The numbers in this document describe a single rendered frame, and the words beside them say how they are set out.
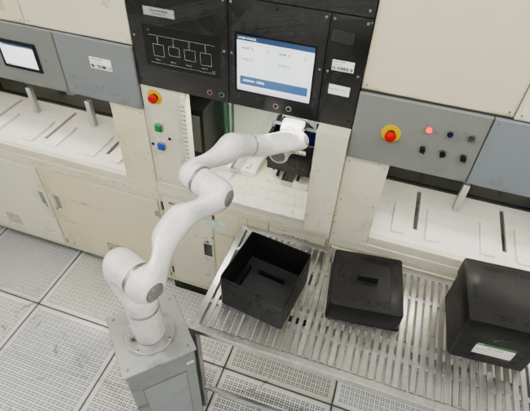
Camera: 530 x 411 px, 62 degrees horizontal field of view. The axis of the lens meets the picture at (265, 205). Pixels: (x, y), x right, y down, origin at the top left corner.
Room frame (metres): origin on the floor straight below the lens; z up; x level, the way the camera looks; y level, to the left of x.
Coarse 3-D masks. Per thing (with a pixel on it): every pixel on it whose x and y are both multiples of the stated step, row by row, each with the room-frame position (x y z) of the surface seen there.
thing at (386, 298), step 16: (336, 256) 1.21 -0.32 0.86; (352, 256) 1.22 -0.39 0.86; (368, 256) 1.22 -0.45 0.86; (336, 272) 1.13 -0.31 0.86; (352, 272) 1.13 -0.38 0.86; (368, 272) 1.14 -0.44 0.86; (384, 272) 1.14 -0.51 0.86; (400, 272) 1.15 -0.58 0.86; (336, 288) 1.05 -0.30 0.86; (352, 288) 1.05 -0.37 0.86; (368, 288) 1.06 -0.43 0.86; (384, 288) 1.06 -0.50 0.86; (400, 288) 1.07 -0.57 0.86; (336, 304) 0.97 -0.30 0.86; (352, 304) 0.98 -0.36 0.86; (368, 304) 0.98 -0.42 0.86; (384, 304) 0.98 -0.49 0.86; (400, 304) 0.99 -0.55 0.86; (352, 320) 0.96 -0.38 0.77; (368, 320) 0.95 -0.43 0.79; (384, 320) 0.94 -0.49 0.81; (400, 320) 0.94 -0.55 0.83
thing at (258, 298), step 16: (256, 240) 1.26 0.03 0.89; (272, 240) 1.23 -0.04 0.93; (240, 256) 1.17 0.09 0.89; (256, 256) 1.26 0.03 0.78; (272, 256) 1.23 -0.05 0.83; (288, 256) 1.20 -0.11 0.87; (304, 256) 1.17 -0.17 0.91; (224, 272) 1.05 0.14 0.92; (240, 272) 1.17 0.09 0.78; (256, 272) 1.18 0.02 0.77; (272, 272) 1.18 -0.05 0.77; (288, 272) 1.18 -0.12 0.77; (304, 272) 1.10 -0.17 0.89; (224, 288) 1.01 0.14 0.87; (240, 288) 0.98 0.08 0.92; (256, 288) 1.09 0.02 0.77; (272, 288) 1.10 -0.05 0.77; (288, 288) 1.10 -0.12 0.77; (240, 304) 0.98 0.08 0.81; (256, 304) 0.95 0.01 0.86; (272, 304) 0.93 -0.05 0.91; (288, 304) 0.95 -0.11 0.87; (272, 320) 0.92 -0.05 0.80
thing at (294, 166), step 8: (280, 120) 1.84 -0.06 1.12; (272, 128) 1.74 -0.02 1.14; (296, 152) 1.63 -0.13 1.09; (304, 152) 1.62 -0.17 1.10; (312, 152) 1.62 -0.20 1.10; (288, 160) 1.64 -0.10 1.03; (296, 160) 1.63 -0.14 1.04; (304, 160) 1.62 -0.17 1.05; (272, 168) 1.66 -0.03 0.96; (280, 168) 1.65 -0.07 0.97; (288, 168) 1.64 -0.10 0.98; (296, 168) 1.63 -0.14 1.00; (304, 168) 1.62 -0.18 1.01
